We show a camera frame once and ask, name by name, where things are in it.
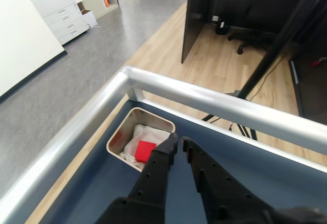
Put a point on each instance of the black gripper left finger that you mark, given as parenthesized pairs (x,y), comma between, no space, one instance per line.
(150,183)

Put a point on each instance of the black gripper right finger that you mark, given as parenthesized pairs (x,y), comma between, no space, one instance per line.
(224,196)

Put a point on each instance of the red cube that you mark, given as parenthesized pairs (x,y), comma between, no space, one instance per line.
(144,151)

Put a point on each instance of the beige square box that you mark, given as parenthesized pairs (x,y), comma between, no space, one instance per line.
(122,129)

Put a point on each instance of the white cloth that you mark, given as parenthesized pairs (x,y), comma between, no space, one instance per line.
(143,133)

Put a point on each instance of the black side cabinet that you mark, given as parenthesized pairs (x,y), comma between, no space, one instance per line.
(311,93)

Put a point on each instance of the black office chair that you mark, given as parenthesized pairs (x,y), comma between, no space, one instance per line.
(245,40)

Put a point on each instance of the black tripod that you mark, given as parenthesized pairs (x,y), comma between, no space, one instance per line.
(278,45)

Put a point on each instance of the small red tool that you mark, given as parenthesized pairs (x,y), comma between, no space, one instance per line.
(318,61)

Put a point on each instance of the black waste bin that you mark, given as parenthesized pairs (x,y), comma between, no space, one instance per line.
(221,27)

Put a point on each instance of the black desk partition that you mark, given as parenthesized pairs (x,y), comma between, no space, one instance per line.
(194,17)

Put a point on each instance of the white printer cabinet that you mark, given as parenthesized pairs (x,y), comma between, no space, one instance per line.
(61,11)

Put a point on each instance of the silver table rail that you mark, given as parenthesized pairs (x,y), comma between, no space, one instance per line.
(191,93)

